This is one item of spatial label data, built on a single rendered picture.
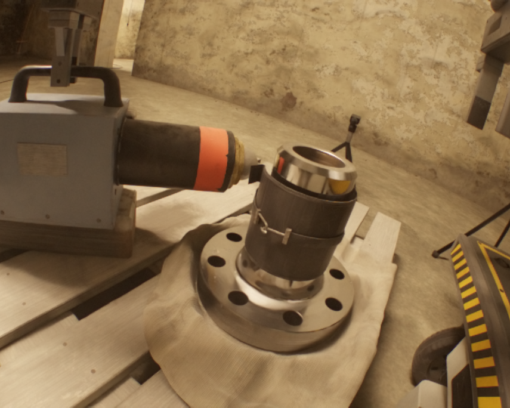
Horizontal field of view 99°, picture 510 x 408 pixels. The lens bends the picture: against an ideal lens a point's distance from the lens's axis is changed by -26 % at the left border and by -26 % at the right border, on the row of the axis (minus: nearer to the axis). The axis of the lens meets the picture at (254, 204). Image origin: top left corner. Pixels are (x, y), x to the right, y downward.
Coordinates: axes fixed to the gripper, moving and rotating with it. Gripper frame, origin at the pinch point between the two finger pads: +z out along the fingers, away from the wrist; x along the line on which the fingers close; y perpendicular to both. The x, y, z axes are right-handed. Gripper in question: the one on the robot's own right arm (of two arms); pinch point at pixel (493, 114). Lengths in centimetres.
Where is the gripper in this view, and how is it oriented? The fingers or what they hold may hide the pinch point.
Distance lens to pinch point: 38.2
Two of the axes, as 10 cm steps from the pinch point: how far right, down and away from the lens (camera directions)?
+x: 4.3, -3.2, 8.4
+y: 8.7, 3.9, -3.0
